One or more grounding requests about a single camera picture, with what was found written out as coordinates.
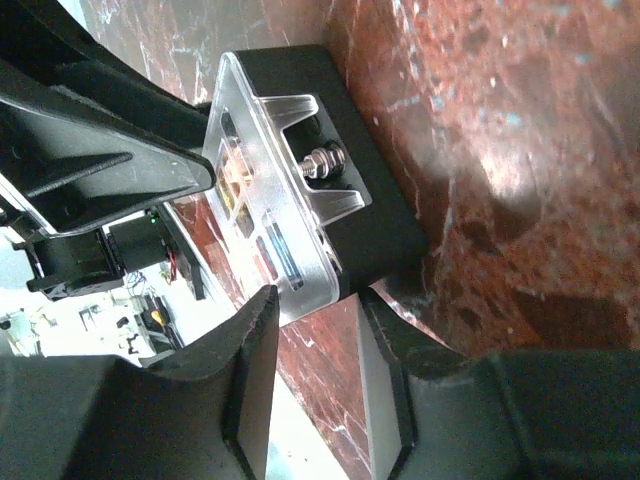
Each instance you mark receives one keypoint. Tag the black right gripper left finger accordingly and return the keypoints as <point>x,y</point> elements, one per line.
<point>203,412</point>

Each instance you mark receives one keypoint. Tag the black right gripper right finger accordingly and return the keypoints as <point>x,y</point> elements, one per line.
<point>521,414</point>

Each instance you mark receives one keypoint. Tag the clear plastic fuse box lid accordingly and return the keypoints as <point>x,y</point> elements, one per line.
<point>283,174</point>

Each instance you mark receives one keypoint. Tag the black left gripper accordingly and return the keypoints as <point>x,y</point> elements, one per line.
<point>67,168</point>

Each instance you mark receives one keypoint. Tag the black fuse box base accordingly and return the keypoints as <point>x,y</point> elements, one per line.
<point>384,235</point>

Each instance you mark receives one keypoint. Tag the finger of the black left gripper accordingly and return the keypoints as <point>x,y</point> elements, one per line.
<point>42,40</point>

